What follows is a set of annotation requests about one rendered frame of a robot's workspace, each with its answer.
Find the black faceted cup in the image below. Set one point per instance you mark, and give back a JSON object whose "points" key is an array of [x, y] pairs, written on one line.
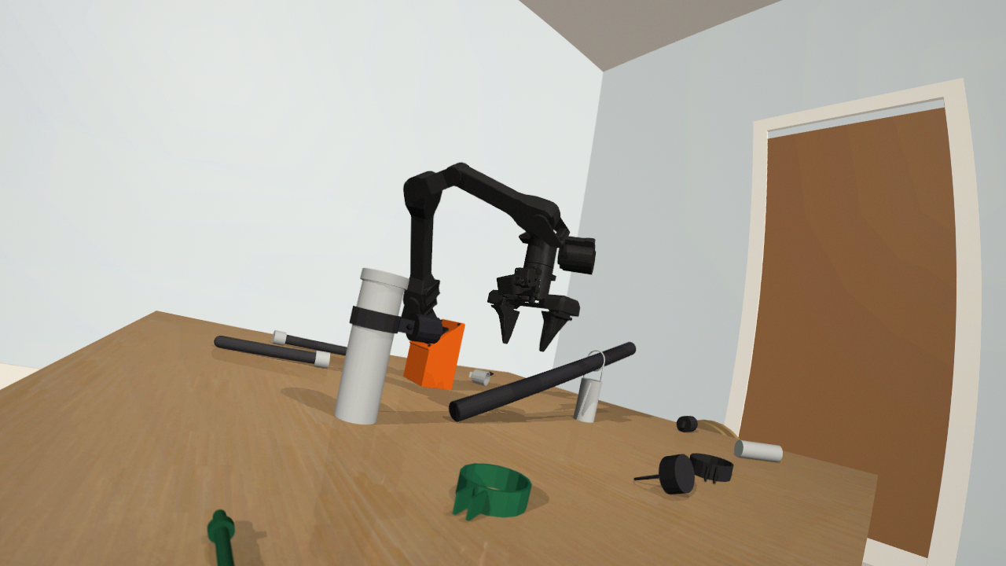
{"points": [[418, 327]]}

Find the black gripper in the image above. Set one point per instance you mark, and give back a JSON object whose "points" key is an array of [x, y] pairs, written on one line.
{"points": [[560, 307]]}

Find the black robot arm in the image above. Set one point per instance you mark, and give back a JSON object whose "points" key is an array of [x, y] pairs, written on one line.
{"points": [[538, 216]]}

